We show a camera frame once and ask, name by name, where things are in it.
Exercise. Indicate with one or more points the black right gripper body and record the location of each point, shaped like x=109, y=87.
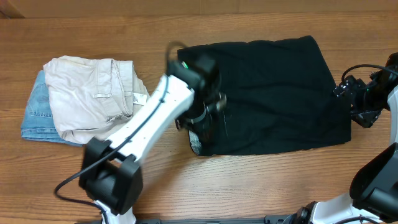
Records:
x=347, y=90

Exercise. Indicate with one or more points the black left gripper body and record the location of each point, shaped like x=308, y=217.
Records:
x=198, y=119

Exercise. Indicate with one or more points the black cloth garment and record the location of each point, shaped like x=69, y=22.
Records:
x=279, y=98

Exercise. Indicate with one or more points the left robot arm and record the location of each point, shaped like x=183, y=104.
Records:
x=187, y=95

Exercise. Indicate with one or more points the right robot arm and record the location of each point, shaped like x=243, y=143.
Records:
x=372, y=197

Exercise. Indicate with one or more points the beige folded trousers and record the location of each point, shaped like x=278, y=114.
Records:
x=92, y=98

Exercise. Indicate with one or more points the blue folded jeans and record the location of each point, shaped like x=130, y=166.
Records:
x=38, y=122

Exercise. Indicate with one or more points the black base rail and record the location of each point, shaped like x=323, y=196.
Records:
x=269, y=219

